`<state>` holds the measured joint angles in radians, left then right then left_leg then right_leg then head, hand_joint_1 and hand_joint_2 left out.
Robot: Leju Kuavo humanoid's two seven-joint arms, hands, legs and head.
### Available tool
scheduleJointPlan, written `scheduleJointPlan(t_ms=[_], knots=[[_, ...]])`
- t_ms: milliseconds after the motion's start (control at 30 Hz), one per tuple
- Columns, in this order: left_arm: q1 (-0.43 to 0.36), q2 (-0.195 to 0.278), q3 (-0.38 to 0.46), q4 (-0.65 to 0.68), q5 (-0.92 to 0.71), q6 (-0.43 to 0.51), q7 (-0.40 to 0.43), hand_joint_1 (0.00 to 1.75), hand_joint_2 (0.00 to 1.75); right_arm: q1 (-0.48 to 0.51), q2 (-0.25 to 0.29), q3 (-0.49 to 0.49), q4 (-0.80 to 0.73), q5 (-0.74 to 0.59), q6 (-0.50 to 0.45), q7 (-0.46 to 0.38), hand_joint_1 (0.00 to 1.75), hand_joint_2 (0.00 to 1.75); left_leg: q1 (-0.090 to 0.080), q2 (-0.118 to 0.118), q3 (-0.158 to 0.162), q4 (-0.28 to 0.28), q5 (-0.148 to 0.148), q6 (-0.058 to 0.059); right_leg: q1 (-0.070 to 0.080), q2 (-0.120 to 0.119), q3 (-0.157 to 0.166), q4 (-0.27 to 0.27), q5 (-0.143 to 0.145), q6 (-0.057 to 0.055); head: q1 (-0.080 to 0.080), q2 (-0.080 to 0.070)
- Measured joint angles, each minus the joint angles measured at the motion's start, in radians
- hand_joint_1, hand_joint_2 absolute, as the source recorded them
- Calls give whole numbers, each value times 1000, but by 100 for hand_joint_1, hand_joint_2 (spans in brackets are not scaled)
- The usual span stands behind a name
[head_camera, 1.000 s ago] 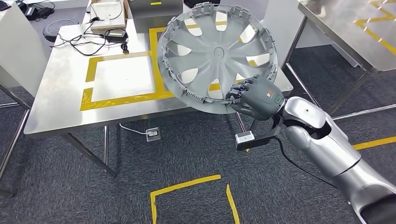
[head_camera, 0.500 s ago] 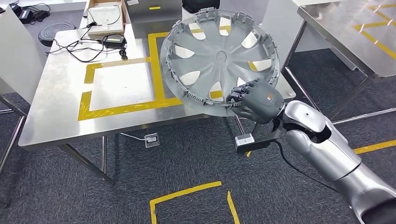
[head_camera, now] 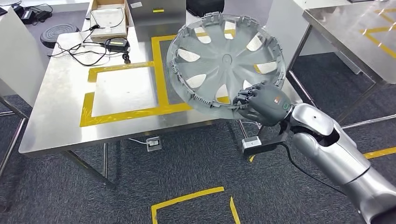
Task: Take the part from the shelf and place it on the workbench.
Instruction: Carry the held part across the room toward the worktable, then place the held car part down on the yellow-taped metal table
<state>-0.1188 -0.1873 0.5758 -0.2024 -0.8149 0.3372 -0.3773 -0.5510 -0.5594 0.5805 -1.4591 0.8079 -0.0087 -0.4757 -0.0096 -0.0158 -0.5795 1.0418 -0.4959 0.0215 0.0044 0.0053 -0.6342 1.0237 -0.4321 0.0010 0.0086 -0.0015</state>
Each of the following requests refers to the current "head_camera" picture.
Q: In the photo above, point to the black case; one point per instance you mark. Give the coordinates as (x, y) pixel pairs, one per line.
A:
(204, 7)

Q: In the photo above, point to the yellow floor tape rectangle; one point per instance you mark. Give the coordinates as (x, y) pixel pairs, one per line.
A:
(380, 153)
(185, 199)

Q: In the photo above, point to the silver wheel hubcap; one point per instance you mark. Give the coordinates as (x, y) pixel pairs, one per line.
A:
(226, 61)

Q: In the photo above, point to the short yellow tape strip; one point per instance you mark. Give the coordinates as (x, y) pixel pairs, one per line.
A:
(158, 10)

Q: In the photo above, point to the cardboard box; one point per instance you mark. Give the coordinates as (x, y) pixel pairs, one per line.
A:
(99, 3)

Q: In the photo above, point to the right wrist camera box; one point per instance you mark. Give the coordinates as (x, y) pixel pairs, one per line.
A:
(256, 146)

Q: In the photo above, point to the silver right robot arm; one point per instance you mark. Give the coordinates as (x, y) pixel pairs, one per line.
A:
(334, 154)

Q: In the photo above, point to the yellow workbench tape outline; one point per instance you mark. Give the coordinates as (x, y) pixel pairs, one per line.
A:
(161, 77)

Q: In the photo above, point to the white flat device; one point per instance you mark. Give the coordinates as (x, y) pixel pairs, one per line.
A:
(108, 23)

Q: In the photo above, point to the grey floor socket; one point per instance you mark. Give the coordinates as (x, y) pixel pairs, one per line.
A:
(153, 144)

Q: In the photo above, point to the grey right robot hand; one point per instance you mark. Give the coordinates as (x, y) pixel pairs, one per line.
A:
(269, 105)

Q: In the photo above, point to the black round stool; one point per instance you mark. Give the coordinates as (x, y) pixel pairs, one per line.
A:
(58, 34)

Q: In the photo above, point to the steel workbench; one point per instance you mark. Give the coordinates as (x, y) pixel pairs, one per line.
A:
(58, 108)

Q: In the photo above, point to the steel frame table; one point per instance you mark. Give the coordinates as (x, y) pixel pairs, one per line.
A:
(12, 139)

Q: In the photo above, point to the white label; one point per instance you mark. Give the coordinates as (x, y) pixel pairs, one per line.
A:
(136, 5)

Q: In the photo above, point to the white board panel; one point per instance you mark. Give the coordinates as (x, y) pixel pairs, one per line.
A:
(18, 61)

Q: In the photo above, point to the black power adapter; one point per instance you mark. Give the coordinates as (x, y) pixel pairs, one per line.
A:
(117, 45)
(45, 15)
(28, 17)

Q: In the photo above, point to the small yellow tape scrap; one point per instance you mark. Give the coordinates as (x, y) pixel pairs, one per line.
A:
(251, 159)

